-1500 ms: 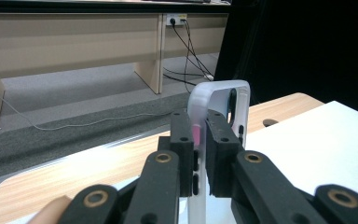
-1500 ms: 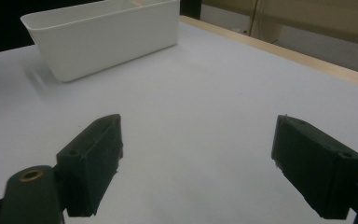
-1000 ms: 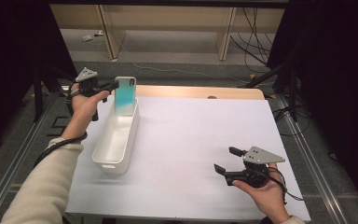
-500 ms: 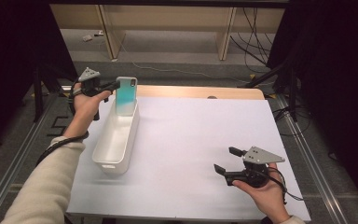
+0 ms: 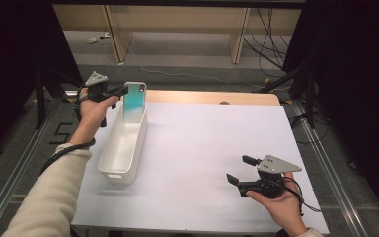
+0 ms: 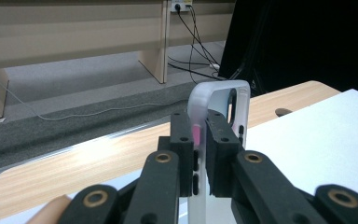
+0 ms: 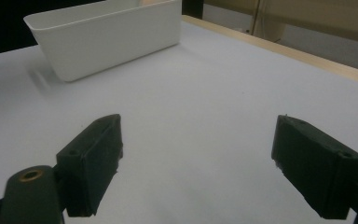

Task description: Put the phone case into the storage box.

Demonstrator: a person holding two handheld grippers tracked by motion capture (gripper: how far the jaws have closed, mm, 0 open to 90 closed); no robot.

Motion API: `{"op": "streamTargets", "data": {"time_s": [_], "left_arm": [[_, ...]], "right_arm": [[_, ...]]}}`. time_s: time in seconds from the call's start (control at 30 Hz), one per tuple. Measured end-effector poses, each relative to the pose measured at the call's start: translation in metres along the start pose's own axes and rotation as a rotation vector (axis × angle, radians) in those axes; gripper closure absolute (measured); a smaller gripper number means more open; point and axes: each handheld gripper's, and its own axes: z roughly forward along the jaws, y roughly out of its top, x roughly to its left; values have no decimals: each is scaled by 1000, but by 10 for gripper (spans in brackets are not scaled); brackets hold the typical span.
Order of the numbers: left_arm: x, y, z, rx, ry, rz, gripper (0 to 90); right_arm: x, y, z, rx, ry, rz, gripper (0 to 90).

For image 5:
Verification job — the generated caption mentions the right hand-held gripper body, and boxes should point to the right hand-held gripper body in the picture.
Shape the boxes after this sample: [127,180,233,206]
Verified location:
[238,154,303,200]

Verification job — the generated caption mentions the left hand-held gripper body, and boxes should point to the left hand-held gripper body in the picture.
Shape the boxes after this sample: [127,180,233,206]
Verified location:
[84,70,119,129]

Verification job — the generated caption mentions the translucent blue phone case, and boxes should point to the translucent blue phone case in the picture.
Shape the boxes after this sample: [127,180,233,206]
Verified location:
[122,81,147,124]

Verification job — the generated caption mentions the white plastic bin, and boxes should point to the white plastic bin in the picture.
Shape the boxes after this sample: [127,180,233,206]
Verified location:
[97,98,149,186]

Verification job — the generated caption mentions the person's left hand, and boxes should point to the person's left hand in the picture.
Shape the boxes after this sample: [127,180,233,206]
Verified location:
[77,87,120,141]

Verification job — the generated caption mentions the person's right hand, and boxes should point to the person's right hand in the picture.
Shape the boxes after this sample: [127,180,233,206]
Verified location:
[246,182,309,237]

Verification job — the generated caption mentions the white table sheet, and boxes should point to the white table sheet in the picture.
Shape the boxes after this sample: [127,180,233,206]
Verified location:
[71,102,330,235]

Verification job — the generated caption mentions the black metal stand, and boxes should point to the black metal stand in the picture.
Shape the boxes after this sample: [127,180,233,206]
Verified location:
[34,65,83,129]
[260,58,317,129]

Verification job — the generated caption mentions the dark curtain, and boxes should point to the dark curtain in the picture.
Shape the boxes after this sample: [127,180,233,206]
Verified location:
[282,0,379,228]
[0,0,83,162]

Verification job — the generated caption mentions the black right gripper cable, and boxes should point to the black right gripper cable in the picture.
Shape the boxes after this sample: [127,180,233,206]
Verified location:
[282,176,324,217]

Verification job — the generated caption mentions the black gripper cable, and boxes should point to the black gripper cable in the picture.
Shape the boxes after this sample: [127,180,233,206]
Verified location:
[39,86,97,175]
[282,176,324,217]

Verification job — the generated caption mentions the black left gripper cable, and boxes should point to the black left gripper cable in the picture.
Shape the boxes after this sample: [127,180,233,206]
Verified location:
[39,86,97,175]

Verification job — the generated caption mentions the metal floor rail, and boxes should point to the metal floor rail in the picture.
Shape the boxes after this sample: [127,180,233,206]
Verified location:
[292,98,369,237]
[0,98,63,237]

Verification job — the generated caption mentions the wooden furniture frame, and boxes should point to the wooden furniture frame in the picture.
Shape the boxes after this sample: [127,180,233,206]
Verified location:
[52,3,302,65]

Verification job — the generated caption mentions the black cable bundle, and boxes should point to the black cable bundle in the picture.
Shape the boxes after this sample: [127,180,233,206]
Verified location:
[242,8,291,71]

